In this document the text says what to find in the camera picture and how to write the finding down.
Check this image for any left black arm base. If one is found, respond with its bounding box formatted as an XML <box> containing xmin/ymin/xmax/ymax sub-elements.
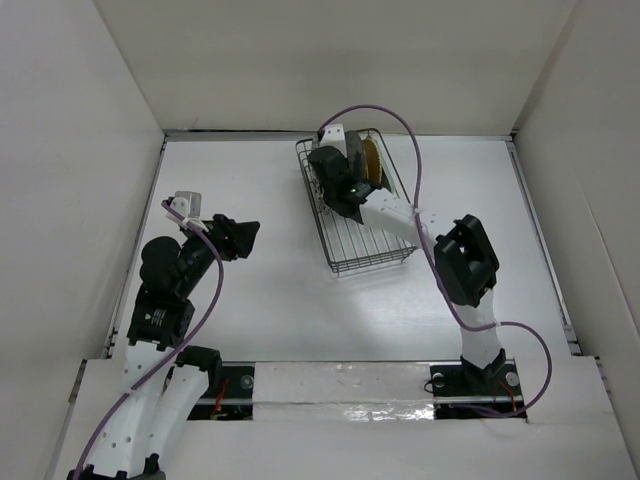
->
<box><xmin>188</xmin><ymin>362</ymin><xmax>255</xmax><ymax>421</ymax></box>

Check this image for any grey wire dish rack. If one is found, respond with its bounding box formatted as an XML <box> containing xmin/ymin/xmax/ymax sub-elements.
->
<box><xmin>295</xmin><ymin>137</ymin><xmax>417</xmax><ymax>276</ymax></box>

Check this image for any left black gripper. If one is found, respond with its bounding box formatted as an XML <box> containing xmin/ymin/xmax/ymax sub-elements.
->
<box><xmin>177</xmin><ymin>212</ymin><xmax>258</xmax><ymax>295</ymax></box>

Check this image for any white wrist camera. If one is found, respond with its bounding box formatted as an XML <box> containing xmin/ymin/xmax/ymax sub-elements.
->
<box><xmin>316</xmin><ymin>123</ymin><xmax>347</xmax><ymax>157</ymax></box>
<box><xmin>163</xmin><ymin>191</ymin><xmax>202</xmax><ymax>224</ymax></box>

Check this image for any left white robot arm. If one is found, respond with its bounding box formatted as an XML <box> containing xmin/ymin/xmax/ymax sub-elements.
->
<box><xmin>68</xmin><ymin>214</ymin><xmax>260</xmax><ymax>479</ymax></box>

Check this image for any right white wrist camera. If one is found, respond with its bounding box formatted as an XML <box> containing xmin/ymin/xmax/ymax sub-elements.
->
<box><xmin>316</xmin><ymin>123</ymin><xmax>347</xmax><ymax>157</ymax></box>

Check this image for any yellow patterned plate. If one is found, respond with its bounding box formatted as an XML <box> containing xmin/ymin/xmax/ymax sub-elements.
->
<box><xmin>362</xmin><ymin>137</ymin><xmax>383</xmax><ymax>186</ymax></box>

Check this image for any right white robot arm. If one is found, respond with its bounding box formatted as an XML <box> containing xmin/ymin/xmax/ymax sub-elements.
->
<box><xmin>308</xmin><ymin>146</ymin><xmax>506</xmax><ymax>393</ymax></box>

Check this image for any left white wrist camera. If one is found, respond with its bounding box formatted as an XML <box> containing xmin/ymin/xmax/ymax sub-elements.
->
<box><xmin>163</xmin><ymin>191</ymin><xmax>202</xmax><ymax>224</ymax></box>

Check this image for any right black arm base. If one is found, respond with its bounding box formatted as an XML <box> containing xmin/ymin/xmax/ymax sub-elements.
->
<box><xmin>423</xmin><ymin>351</ymin><xmax>525</xmax><ymax>420</ymax></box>

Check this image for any grey deer round plate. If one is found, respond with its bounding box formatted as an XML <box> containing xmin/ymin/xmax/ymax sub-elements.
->
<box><xmin>345</xmin><ymin>130</ymin><xmax>367</xmax><ymax>182</ymax></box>

